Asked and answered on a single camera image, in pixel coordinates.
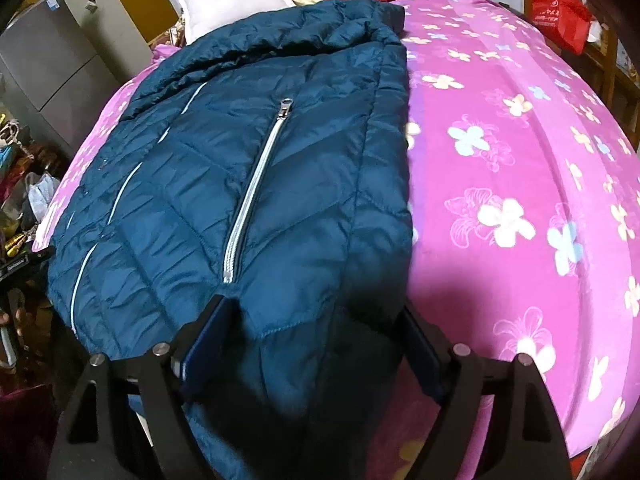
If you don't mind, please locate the white plastic bag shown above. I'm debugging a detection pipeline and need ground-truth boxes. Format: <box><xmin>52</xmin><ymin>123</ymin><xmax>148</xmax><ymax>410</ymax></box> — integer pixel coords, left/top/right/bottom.
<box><xmin>27</xmin><ymin>172</ymin><xmax>69</xmax><ymax>227</ymax></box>

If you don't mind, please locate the person's left hand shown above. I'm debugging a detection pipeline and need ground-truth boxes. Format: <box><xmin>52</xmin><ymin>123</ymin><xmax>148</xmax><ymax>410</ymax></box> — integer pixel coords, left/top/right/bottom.
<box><xmin>0</xmin><ymin>307</ymin><xmax>35</xmax><ymax>342</ymax></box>

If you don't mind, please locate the white pillow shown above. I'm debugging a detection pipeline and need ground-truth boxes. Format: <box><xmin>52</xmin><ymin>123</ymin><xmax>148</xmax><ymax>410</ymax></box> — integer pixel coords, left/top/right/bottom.
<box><xmin>177</xmin><ymin>0</ymin><xmax>297</xmax><ymax>45</ymax></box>

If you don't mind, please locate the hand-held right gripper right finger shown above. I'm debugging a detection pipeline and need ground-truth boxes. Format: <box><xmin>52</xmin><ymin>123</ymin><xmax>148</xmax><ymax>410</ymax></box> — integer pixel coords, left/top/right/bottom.
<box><xmin>402</xmin><ymin>305</ymin><xmax>571</xmax><ymax>480</ymax></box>

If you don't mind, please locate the red shopping bag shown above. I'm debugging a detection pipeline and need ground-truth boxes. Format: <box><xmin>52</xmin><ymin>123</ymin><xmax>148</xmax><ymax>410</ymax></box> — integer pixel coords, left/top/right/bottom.
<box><xmin>530</xmin><ymin>0</ymin><xmax>594</xmax><ymax>56</ymax></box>

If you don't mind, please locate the wooden shelf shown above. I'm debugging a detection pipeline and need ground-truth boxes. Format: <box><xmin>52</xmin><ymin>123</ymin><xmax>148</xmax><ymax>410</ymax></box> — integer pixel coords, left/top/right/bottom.
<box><xmin>575</xmin><ymin>0</ymin><xmax>640</xmax><ymax>117</ymax></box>

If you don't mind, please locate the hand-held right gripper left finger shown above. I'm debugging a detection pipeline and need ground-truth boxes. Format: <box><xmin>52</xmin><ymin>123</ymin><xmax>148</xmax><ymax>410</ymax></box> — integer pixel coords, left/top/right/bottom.
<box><xmin>50</xmin><ymin>295</ymin><xmax>236</xmax><ymax>480</ymax></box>

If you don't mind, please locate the pink floral bedsheet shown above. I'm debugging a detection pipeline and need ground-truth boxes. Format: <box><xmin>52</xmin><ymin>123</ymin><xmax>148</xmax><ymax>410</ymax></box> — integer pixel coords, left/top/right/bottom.
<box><xmin>32</xmin><ymin>0</ymin><xmax>640</xmax><ymax>480</ymax></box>

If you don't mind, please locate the teal quilted down jacket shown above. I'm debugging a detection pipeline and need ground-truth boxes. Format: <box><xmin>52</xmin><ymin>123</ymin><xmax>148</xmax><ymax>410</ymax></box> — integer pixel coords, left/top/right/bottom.
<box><xmin>47</xmin><ymin>0</ymin><xmax>417</xmax><ymax>480</ymax></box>

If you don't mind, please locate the grey refrigerator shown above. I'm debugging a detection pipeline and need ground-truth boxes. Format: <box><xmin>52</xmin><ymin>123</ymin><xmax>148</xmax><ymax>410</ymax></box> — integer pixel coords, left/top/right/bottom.
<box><xmin>0</xmin><ymin>0</ymin><xmax>152</xmax><ymax>161</ymax></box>

